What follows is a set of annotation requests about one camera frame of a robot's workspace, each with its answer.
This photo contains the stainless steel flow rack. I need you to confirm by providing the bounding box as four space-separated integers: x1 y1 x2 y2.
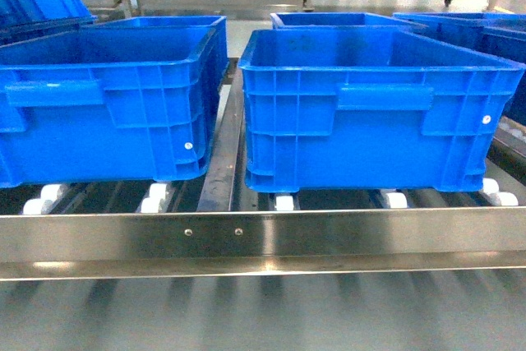
1 68 525 281

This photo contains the blue bin front centre-right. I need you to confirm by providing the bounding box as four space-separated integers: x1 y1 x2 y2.
238 28 525 193

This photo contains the blue bin centre-right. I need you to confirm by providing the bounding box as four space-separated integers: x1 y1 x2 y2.
238 28 525 193
270 12 427 33

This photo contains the blue bin front centre-left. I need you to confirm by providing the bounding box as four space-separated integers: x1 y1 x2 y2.
1 27 219 187

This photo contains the blue bin centre-left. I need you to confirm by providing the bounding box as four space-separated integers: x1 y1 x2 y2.
95 16 229 82
1 27 219 187

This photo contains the blue bin rear centre-right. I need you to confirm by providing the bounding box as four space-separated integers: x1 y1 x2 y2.
270 12 427 33

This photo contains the blue bin rear centre-left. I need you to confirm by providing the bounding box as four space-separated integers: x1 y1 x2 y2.
95 16 229 82

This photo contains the blue bin rear right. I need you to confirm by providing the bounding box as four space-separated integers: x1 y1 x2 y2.
393 12 525 55

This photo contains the blue bin front right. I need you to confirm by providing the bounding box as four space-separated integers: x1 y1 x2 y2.
482 25 526 127

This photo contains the tilted blue bin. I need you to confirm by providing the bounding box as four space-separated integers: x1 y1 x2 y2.
1 0 95 45

